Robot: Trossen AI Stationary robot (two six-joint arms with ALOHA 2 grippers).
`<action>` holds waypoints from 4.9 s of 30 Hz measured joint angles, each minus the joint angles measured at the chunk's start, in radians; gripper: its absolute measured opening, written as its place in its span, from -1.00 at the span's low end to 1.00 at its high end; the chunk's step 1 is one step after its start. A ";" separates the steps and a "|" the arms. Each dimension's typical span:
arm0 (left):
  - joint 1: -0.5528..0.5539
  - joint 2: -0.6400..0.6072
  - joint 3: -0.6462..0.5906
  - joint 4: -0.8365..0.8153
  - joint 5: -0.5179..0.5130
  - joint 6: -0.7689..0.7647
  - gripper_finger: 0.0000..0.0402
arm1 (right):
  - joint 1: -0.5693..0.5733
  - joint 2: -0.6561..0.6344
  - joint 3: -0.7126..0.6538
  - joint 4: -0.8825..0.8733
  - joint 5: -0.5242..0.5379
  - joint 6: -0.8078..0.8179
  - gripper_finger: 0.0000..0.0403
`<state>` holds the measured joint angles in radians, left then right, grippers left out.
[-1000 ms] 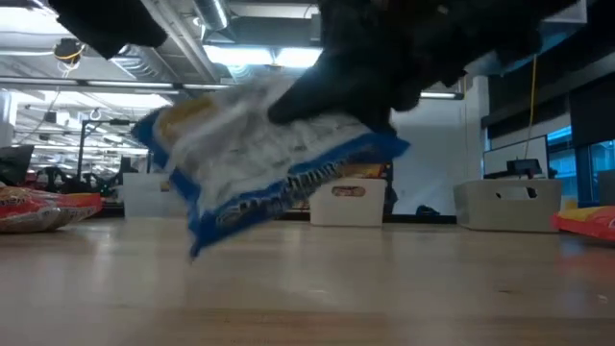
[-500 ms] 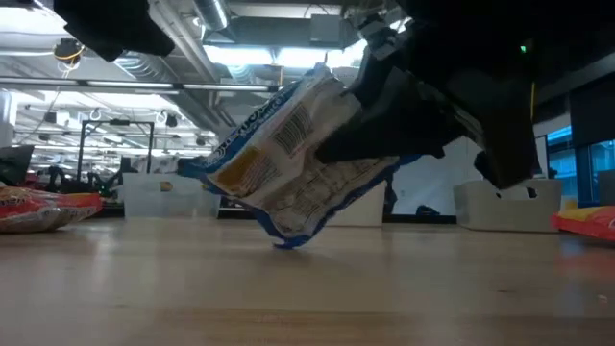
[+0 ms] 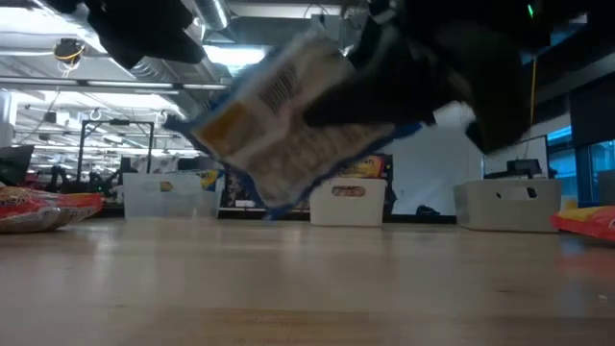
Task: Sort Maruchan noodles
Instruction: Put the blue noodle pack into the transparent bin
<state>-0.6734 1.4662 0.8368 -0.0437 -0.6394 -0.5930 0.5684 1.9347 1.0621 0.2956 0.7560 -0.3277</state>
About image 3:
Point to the black desktop device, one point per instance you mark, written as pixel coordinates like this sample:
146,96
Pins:
523,167

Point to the white plastic bin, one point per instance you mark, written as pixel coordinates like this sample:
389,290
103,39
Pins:
346,209

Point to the orange Maruchan ramen packet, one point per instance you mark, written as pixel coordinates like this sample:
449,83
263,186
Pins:
586,222

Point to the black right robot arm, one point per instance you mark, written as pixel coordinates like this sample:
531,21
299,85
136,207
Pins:
456,12

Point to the long ceiling light strip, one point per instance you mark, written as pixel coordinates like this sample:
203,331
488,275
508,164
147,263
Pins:
130,85

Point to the clear plastic bin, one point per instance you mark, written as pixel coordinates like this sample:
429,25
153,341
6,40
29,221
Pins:
158,204

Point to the black metal table frame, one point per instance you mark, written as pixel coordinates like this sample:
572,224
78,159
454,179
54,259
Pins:
418,218

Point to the dark computer monitor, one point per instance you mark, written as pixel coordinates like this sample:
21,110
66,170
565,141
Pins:
14,165

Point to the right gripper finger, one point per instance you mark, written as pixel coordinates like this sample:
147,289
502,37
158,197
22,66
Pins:
384,101
377,45

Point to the black metal station frame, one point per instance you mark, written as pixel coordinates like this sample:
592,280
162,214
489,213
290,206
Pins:
115,122

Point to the silver ceiling duct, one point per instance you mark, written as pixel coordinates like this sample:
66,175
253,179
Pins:
211,12

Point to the red Maruchan ramen packet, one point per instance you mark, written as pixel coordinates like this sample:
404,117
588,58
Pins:
43,211
365,168

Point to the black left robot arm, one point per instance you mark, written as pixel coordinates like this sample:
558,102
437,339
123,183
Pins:
62,5

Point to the grey plastic bin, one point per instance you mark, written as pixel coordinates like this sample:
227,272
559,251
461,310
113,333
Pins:
504,206

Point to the blue Maruchan ramen packet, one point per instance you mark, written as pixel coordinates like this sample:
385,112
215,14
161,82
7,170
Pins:
269,134
210,180

